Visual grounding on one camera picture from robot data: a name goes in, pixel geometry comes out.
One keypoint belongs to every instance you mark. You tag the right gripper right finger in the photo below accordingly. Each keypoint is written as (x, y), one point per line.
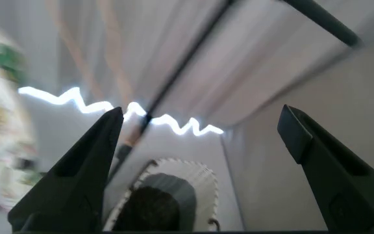
(343, 185)

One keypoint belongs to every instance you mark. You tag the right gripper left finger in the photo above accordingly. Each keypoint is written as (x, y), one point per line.
(73, 188)

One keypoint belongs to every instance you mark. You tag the cream printed garment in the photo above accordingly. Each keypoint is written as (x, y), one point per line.
(2, 130)

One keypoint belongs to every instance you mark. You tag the white laundry basket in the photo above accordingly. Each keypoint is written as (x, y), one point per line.
(200, 182)

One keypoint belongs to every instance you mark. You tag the black clothes rack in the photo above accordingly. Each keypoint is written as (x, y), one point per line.
(326, 21)

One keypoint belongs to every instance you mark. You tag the white curtain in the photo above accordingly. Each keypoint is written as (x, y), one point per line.
(239, 65)

